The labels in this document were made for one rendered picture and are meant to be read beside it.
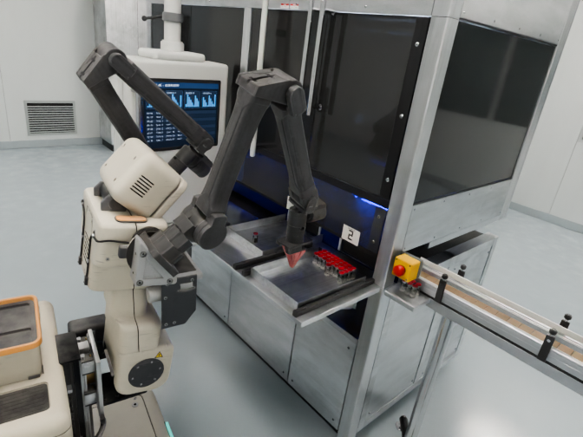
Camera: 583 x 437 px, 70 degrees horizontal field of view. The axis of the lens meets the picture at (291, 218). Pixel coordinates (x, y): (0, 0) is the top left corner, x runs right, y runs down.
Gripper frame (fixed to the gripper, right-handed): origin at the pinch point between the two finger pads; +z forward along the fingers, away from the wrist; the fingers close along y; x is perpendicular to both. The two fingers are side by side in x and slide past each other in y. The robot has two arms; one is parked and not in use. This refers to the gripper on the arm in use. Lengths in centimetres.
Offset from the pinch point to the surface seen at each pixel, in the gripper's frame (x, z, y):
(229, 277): 85, 63, 34
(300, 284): 5.2, 14.3, 10.6
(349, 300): -10.7, 14.6, 19.3
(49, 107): 543, 57, 45
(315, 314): -10.4, 14.2, 3.3
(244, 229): 53, 15, 19
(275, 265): 19.3, 13.5, 10.0
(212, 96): 90, -37, 22
